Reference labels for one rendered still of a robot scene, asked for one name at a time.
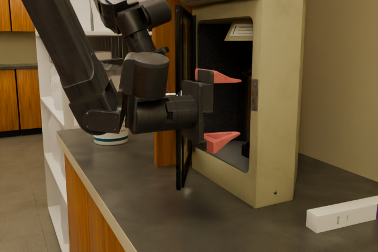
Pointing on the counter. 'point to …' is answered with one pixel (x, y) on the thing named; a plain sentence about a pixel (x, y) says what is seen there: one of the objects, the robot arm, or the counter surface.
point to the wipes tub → (107, 139)
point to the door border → (180, 95)
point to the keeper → (254, 94)
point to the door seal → (181, 87)
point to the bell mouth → (241, 30)
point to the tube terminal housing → (266, 88)
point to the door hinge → (194, 55)
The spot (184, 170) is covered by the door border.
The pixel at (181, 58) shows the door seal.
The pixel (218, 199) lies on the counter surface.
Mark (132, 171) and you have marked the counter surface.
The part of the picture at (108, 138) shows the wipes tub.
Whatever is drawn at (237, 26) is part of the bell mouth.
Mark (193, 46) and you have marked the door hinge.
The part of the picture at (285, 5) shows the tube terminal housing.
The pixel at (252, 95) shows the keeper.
